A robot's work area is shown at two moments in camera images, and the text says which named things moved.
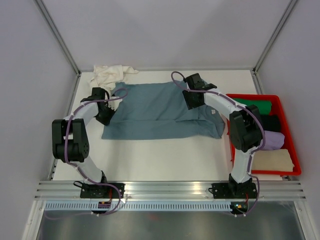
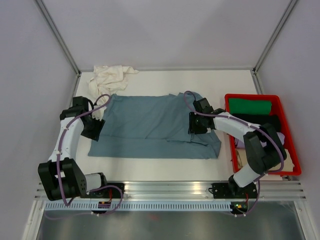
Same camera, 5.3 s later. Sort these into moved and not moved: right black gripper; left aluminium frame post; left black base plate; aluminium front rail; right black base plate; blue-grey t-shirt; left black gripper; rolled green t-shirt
Moved: blue-grey t-shirt; left black gripper; right black gripper
Not moved: rolled green t-shirt; aluminium front rail; right black base plate; left black base plate; left aluminium frame post
